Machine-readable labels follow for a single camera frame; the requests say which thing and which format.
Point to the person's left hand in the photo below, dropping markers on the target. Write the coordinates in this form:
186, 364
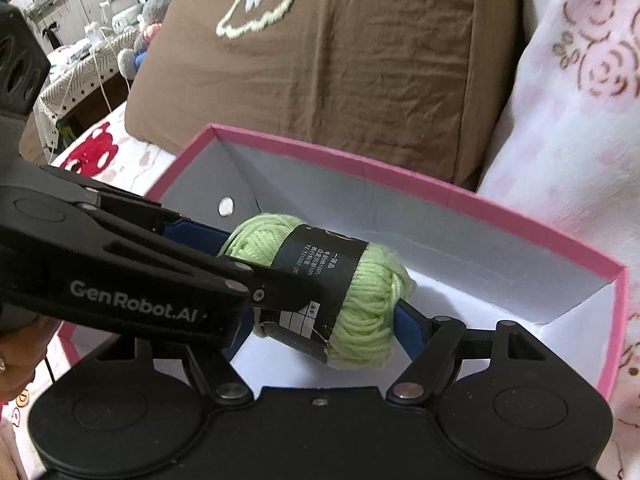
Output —
15, 365

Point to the table with patterned tablecloth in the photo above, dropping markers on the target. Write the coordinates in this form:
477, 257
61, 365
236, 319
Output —
80, 80

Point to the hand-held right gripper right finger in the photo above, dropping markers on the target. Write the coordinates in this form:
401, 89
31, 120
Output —
406, 322

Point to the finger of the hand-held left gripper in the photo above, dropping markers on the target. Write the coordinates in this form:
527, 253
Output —
285, 292
200, 237

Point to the grey plush toy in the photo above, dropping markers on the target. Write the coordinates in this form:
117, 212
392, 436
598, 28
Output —
157, 10

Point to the cartoon printed bed sheet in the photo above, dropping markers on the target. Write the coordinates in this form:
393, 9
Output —
115, 155

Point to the white appliance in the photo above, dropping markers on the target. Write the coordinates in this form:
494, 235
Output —
122, 10

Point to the green yarn ball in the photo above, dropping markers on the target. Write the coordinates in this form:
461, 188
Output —
365, 310

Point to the pink cardboard box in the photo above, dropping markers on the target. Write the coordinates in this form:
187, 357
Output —
350, 190

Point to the brown embroidered pillow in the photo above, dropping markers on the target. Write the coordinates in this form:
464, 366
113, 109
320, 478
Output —
350, 60

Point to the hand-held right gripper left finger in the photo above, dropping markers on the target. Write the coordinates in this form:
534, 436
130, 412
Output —
220, 380

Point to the pink bear print pillow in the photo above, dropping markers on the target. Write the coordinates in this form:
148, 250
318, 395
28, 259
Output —
575, 135

